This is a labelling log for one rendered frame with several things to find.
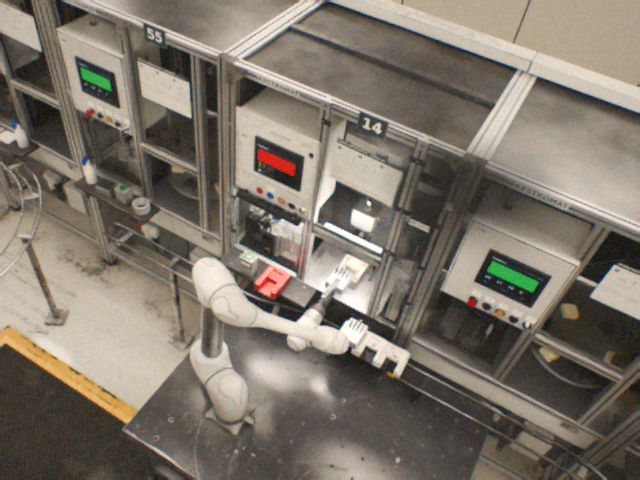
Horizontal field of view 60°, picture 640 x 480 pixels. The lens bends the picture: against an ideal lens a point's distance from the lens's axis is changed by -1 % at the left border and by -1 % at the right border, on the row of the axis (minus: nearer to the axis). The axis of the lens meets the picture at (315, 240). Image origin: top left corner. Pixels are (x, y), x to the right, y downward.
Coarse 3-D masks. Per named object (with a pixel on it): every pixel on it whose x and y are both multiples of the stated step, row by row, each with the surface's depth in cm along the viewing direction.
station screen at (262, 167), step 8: (272, 152) 245; (288, 160) 243; (296, 160) 240; (256, 168) 256; (264, 168) 253; (272, 168) 251; (296, 168) 243; (272, 176) 254; (280, 176) 251; (288, 176) 249; (288, 184) 252
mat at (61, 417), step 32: (0, 352) 348; (32, 352) 350; (0, 384) 334; (32, 384) 336; (64, 384) 338; (96, 384) 341; (0, 416) 321; (32, 416) 323; (64, 416) 325; (96, 416) 327; (128, 416) 329; (0, 448) 309; (32, 448) 311; (64, 448) 313; (96, 448) 315; (128, 448) 317
